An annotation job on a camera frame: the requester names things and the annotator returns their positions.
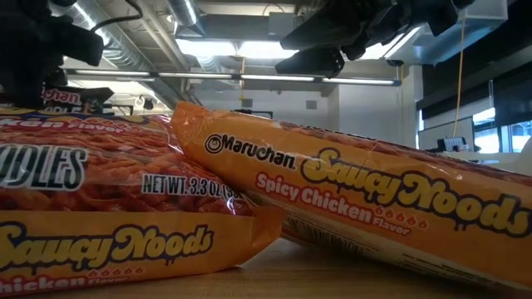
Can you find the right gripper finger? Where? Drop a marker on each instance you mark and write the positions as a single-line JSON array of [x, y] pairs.
[[341, 25], [311, 62]]

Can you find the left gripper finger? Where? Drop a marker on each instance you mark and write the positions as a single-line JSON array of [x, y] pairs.
[[25, 89]]

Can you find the black Fire Noodles pack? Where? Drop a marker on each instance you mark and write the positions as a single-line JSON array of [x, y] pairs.
[[79, 99]]

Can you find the orange Saucy Noods pack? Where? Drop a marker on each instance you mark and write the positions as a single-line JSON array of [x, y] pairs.
[[353, 199], [104, 182]]

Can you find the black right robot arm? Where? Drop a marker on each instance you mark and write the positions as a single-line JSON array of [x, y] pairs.
[[449, 12]]

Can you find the grey ceiling box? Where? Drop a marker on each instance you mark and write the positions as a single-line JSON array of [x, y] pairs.
[[278, 25]]

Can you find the long ceiling light bar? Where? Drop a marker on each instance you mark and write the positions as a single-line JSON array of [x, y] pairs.
[[208, 76]]

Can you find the white partition panel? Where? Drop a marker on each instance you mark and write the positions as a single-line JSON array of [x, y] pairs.
[[440, 130]]

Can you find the black desk device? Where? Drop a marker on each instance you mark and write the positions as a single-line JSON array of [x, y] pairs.
[[451, 143]]

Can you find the grey square wall box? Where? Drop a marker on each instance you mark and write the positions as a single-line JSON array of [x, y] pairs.
[[247, 103], [311, 104]]

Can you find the black ceiling camera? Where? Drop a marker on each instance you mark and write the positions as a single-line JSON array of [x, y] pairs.
[[395, 63]]

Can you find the light grey ceiling duct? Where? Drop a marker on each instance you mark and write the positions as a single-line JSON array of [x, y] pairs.
[[486, 33]]

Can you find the silver round ventilation duct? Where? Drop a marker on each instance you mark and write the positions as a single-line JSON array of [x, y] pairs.
[[185, 14]]

